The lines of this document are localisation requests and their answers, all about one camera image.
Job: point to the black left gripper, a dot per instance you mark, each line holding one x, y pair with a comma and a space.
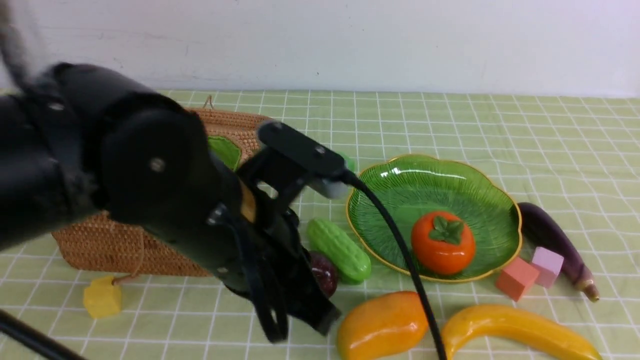
269, 267

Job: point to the dark purple toy plum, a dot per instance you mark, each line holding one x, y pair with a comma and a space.
324, 272

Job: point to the green toy cucumber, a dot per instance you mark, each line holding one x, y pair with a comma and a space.
353, 264

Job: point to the orange yellow toy mango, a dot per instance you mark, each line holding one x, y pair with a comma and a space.
383, 326

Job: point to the orange toy persimmon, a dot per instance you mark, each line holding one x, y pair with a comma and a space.
443, 243

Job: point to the purple toy eggplant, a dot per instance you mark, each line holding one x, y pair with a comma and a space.
542, 230

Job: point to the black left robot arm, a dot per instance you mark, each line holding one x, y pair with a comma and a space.
86, 139

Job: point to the green cube block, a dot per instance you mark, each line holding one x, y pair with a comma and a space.
349, 162

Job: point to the woven rattan basket green lining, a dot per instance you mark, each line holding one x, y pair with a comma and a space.
101, 245

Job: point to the yellow block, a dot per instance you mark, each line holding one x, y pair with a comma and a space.
103, 298

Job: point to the green leaf-shaped glass plate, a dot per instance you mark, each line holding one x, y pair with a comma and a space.
413, 185

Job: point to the yellow toy banana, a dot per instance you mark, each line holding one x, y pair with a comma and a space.
525, 327

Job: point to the coral orange cube block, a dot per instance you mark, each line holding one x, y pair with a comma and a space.
517, 278

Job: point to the green checkered tablecloth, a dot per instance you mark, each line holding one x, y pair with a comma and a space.
578, 158

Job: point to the pink cube block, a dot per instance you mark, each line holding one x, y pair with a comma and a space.
548, 264

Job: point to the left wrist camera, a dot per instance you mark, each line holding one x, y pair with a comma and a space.
289, 161

